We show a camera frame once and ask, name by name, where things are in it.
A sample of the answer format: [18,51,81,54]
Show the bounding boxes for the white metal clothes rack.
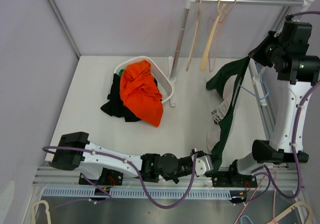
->
[167,0,315,107]

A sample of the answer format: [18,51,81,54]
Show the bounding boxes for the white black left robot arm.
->
[43,132,196,184]

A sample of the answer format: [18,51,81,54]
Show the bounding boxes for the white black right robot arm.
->
[227,21,320,187]

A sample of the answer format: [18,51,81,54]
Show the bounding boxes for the pink hanger bottom right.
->
[233,172,272,224]

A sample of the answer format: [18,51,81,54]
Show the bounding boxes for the black t shirt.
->
[100,73,140,122]

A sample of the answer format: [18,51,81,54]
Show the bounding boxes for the orange t shirt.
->
[119,60,164,127]

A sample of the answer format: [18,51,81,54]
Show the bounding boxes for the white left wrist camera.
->
[190,148,214,176]

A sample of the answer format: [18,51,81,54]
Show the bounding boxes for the aluminium mounting rail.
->
[31,156,306,190]

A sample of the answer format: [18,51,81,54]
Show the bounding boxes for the blue wire hanger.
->
[240,70,270,105]

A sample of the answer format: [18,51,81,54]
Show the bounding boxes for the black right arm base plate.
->
[205,171,258,188]

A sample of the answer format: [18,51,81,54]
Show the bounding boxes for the blue hanger bottom right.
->
[239,215,254,224]

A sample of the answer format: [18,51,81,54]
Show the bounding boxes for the beige plastic hanger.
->
[185,0,205,72]

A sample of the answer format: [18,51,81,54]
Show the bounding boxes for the dark green t shirt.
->
[205,57,250,173]

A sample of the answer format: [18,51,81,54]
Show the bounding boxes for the white slotted cable duct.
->
[42,187,232,200]

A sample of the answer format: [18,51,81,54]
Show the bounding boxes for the white perforated plastic basket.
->
[114,56,174,104]

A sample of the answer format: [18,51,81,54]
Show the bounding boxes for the pink wire hanger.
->
[207,0,237,73]

